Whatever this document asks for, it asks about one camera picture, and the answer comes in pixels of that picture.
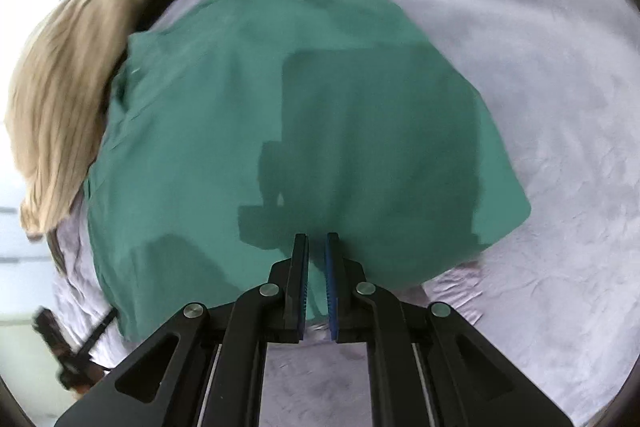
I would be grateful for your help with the pale lavender blanket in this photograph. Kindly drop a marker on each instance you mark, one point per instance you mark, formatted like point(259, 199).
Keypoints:
point(500, 57)

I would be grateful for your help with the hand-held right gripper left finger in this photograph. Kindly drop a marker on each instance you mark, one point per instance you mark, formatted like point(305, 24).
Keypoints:
point(301, 282)

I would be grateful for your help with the beige striped cloth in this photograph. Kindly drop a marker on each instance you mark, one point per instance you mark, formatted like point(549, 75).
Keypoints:
point(55, 107)

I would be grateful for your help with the green work shirt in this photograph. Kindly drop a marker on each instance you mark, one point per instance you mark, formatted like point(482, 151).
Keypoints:
point(250, 132)

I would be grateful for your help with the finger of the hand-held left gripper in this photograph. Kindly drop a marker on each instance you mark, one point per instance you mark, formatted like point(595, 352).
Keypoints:
point(97, 334)

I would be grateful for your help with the brown braided belt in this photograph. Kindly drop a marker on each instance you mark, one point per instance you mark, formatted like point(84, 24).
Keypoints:
point(56, 252)

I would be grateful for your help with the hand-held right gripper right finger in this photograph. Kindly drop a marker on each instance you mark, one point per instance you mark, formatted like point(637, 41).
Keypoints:
point(330, 287)

